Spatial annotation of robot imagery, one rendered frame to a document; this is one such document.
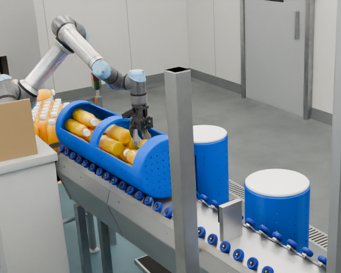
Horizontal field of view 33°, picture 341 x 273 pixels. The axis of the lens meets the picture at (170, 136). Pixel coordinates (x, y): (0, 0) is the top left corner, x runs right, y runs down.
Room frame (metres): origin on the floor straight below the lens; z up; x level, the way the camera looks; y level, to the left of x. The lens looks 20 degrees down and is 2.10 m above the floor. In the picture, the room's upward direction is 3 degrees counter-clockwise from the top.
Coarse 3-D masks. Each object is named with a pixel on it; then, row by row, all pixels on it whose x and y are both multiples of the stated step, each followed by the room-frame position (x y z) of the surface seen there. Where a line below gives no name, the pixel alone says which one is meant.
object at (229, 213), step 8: (232, 200) 2.04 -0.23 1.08; (240, 200) 2.04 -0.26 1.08; (224, 208) 1.99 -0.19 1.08; (232, 208) 2.01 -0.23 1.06; (240, 208) 2.03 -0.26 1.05; (224, 216) 1.99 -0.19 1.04; (232, 216) 2.01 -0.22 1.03; (240, 216) 2.03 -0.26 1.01; (224, 224) 1.99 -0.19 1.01; (232, 224) 2.01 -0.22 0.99; (240, 224) 2.03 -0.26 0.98; (224, 232) 1.98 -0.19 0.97; (232, 232) 2.01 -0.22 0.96; (240, 232) 2.03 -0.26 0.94; (224, 240) 1.98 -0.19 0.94
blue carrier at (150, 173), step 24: (120, 120) 2.72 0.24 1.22; (72, 144) 2.85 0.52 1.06; (96, 144) 2.64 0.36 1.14; (144, 144) 2.38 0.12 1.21; (168, 144) 2.39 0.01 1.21; (120, 168) 2.44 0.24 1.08; (144, 168) 2.31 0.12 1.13; (168, 168) 2.38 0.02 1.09; (144, 192) 2.34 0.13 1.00; (168, 192) 2.38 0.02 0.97
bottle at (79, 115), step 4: (80, 108) 3.09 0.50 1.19; (76, 112) 3.04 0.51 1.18; (80, 112) 3.01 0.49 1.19; (84, 112) 3.00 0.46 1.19; (88, 112) 3.00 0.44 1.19; (76, 116) 3.02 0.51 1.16; (80, 116) 2.99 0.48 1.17; (84, 116) 2.95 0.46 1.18; (88, 116) 2.94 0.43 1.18; (92, 116) 2.94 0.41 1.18; (76, 120) 3.04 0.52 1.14; (80, 120) 2.98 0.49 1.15; (84, 120) 2.94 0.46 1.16; (88, 120) 2.93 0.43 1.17; (84, 124) 2.96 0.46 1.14; (88, 124) 2.93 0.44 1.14
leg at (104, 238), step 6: (102, 222) 3.08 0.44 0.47; (102, 228) 3.08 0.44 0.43; (102, 234) 3.08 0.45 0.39; (108, 234) 3.10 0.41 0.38; (102, 240) 3.08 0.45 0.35; (108, 240) 3.10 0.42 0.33; (102, 246) 3.08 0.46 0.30; (108, 246) 3.10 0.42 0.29; (102, 252) 3.09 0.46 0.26; (108, 252) 3.09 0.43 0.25; (102, 258) 3.10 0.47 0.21; (108, 258) 3.09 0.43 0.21; (102, 264) 3.11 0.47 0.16; (108, 264) 3.09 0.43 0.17; (108, 270) 3.09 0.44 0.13
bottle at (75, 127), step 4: (68, 120) 3.03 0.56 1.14; (72, 120) 3.02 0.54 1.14; (68, 124) 3.00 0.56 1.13; (72, 124) 2.98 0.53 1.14; (76, 124) 2.95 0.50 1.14; (80, 124) 2.94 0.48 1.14; (68, 128) 2.99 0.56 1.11; (72, 128) 2.96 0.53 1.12; (76, 128) 2.92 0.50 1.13; (80, 128) 2.91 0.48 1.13; (84, 128) 2.90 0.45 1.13; (72, 132) 2.97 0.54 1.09; (76, 132) 2.92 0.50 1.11; (80, 132) 2.90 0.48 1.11
